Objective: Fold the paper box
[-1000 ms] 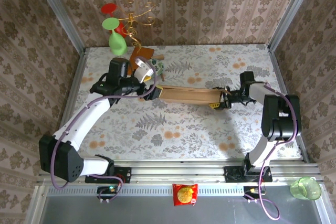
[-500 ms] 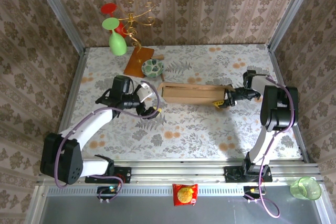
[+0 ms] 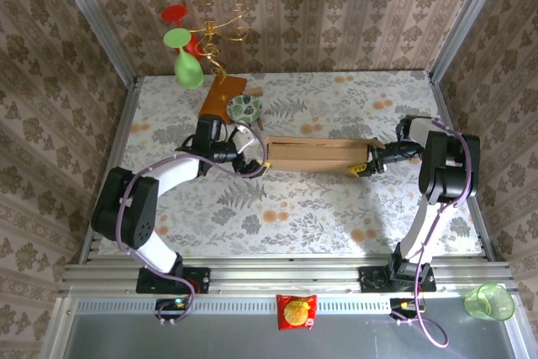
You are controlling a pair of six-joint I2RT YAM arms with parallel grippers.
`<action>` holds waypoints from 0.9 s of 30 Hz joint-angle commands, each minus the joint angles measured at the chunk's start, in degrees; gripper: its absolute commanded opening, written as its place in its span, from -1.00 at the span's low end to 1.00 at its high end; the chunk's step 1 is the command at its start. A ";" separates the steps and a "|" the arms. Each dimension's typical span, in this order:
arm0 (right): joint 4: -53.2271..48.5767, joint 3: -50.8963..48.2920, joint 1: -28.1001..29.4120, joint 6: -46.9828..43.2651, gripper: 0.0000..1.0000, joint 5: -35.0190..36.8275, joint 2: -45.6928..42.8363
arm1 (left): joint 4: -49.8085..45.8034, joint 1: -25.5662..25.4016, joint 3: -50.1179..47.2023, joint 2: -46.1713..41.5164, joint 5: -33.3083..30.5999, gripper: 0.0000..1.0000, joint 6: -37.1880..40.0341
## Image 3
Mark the small black circuit board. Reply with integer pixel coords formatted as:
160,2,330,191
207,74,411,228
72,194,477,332
389,298,425,314
155,298,190,314

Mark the brown cardboard paper box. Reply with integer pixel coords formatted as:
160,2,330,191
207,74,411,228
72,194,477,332
265,135,382,176

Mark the gold wire rack, wooden base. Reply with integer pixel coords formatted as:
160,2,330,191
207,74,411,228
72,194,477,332
184,0,249,124

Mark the aluminium frame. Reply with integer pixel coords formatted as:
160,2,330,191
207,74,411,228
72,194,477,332
45,0,518,298

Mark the floral tablecloth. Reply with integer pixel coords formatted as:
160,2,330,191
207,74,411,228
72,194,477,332
98,71,483,257

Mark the grey metal shelf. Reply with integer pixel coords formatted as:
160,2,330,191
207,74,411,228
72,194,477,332
54,296,526,359

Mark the red plastic wine glass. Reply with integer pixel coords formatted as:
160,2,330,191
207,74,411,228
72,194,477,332
161,4,203,57

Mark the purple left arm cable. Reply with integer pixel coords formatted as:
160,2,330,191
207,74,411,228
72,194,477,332
115,121,270,329

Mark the green plastic wine glass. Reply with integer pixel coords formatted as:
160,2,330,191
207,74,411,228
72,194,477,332
163,27,205,90

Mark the green transparent plastic cup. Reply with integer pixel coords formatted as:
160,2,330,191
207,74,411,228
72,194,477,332
464,282,516,321

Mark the leaf pattern bowl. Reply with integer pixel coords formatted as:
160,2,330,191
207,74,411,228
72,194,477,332
225,95,264,124

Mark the red snack packet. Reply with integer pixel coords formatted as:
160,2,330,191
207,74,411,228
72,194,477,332
275,293,319,331

